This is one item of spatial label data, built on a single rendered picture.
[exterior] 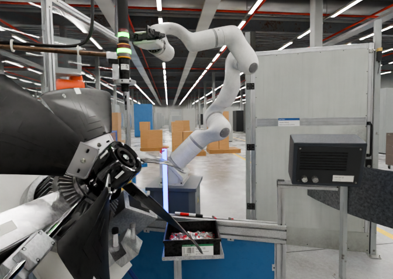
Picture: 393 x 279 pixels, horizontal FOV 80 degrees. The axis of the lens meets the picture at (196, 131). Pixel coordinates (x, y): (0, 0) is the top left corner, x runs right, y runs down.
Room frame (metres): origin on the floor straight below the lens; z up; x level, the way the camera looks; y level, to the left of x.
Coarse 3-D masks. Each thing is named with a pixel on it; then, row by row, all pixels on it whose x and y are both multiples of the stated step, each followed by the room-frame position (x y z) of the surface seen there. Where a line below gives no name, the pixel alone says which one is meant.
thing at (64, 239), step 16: (96, 208) 0.48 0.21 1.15; (80, 224) 0.41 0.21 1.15; (96, 224) 0.46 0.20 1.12; (64, 240) 0.36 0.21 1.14; (80, 240) 0.39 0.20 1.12; (96, 240) 0.44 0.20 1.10; (64, 256) 0.35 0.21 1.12; (80, 256) 0.38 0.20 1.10; (96, 256) 0.43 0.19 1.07; (80, 272) 0.37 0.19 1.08; (96, 272) 0.42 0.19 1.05
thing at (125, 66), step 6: (120, 60) 0.77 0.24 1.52; (126, 60) 0.77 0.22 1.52; (120, 66) 0.77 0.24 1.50; (126, 66) 0.77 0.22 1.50; (120, 72) 0.77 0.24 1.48; (126, 72) 0.77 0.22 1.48; (120, 78) 0.77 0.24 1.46; (126, 78) 0.77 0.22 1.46; (120, 84) 0.77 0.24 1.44; (126, 84) 0.77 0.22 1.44; (126, 90) 0.77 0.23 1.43
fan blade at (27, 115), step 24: (0, 96) 0.50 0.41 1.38; (24, 96) 0.54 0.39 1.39; (0, 120) 0.49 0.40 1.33; (24, 120) 0.52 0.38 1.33; (48, 120) 0.56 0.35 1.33; (0, 144) 0.48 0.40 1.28; (24, 144) 0.51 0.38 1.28; (48, 144) 0.55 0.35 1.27; (72, 144) 0.60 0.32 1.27; (0, 168) 0.48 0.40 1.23; (24, 168) 0.51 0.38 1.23; (48, 168) 0.55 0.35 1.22
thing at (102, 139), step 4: (100, 136) 0.75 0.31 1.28; (104, 136) 0.75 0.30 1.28; (108, 136) 0.75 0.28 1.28; (88, 140) 0.73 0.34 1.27; (92, 140) 0.74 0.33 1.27; (96, 140) 0.74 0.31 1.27; (100, 140) 0.74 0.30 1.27; (104, 140) 0.74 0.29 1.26; (112, 140) 0.75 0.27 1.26; (92, 144) 0.73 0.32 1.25; (96, 144) 0.73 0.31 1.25; (104, 144) 0.74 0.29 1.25; (100, 148) 0.73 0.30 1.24; (104, 148) 0.73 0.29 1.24; (100, 152) 0.72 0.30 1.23
